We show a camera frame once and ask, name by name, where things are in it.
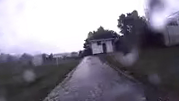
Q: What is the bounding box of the small white shed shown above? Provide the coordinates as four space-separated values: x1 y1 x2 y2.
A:
89 37 117 56

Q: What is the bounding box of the wet grey gravel path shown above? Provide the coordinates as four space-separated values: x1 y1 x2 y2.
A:
8 47 153 101

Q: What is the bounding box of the tall dark tree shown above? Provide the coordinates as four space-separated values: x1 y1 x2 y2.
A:
113 5 166 53

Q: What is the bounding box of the row of distant buildings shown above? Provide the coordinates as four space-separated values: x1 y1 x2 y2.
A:
0 42 82 71

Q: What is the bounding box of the grass field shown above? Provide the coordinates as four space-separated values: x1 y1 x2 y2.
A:
0 56 87 101

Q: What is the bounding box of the grass verge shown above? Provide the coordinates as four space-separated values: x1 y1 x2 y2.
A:
97 42 179 101

